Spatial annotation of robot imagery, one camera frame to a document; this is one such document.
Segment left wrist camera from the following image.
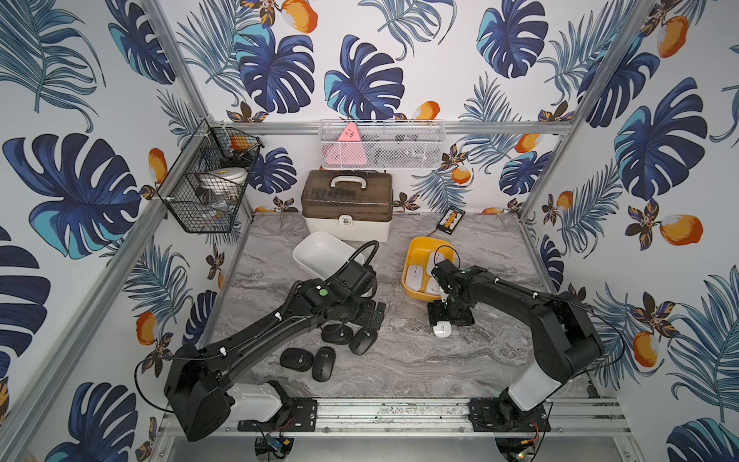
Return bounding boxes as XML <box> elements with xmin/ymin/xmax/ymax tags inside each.
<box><xmin>338</xmin><ymin>261</ymin><xmax>377</xmax><ymax>298</ymax></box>

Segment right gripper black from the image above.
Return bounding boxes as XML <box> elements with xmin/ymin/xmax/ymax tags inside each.
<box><xmin>423</xmin><ymin>295</ymin><xmax>470</xmax><ymax>325</ymax></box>

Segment aluminium front rail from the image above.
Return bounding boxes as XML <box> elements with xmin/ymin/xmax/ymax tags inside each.
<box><xmin>212</xmin><ymin>398</ymin><xmax>632</xmax><ymax>439</ymax></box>

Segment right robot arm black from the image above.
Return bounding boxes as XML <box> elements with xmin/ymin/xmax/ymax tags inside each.
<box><xmin>428</xmin><ymin>260</ymin><xmax>605</xmax><ymax>425</ymax></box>

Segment small black phone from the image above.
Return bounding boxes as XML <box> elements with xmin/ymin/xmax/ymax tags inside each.
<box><xmin>436</xmin><ymin>207</ymin><xmax>466</xmax><ymax>235</ymax></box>

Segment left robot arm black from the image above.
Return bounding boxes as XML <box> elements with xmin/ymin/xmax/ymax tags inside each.
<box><xmin>164</xmin><ymin>279</ymin><xmax>387</xmax><ymax>442</ymax></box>

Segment pink triangle card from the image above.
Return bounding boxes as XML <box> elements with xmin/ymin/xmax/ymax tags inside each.
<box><xmin>323</xmin><ymin>122</ymin><xmax>368</xmax><ymax>169</ymax></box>

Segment white storage tray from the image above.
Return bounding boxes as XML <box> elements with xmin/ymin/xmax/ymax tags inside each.
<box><xmin>293</xmin><ymin>231</ymin><xmax>355</xmax><ymax>280</ymax></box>

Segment yellow storage tray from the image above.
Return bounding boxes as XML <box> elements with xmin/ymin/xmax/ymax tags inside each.
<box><xmin>402</xmin><ymin>237</ymin><xmax>459</xmax><ymax>302</ymax></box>

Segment white mouse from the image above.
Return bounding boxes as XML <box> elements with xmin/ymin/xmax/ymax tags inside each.
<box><xmin>432</xmin><ymin>321</ymin><xmax>452</xmax><ymax>338</ymax></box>
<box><xmin>423</xmin><ymin>277</ymin><xmax>444</xmax><ymax>300</ymax></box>
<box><xmin>404</xmin><ymin>265</ymin><xmax>425</xmax><ymax>292</ymax></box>

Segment brown lid storage case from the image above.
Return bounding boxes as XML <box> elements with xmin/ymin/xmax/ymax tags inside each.
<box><xmin>300</xmin><ymin>171</ymin><xmax>394</xmax><ymax>243</ymax></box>

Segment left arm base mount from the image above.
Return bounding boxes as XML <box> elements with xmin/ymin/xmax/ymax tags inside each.
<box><xmin>232</xmin><ymin>380</ymin><xmax>319</xmax><ymax>433</ymax></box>

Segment clear wall shelf basket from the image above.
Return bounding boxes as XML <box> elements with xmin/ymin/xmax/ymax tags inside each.
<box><xmin>318</xmin><ymin>121</ymin><xmax>446</xmax><ymax>171</ymax></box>

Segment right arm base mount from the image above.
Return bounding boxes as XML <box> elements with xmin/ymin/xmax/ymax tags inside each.
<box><xmin>468</xmin><ymin>391</ymin><xmax>550</xmax><ymax>433</ymax></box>

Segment black mouse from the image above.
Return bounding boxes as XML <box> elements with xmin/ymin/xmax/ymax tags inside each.
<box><xmin>349</xmin><ymin>327</ymin><xmax>378</xmax><ymax>356</ymax></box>
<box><xmin>321</xmin><ymin>323</ymin><xmax>354</xmax><ymax>346</ymax></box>
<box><xmin>279</xmin><ymin>348</ymin><xmax>314</xmax><ymax>372</ymax></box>
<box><xmin>312</xmin><ymin>346</ymin><xmax>336</xmax><ymax>382</ymax></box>

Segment black wire basket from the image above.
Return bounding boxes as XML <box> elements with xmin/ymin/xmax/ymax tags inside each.
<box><xmin>157</xmin><ymin>121</ymin><xmax>264</xmax><ymax>234</ymax></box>

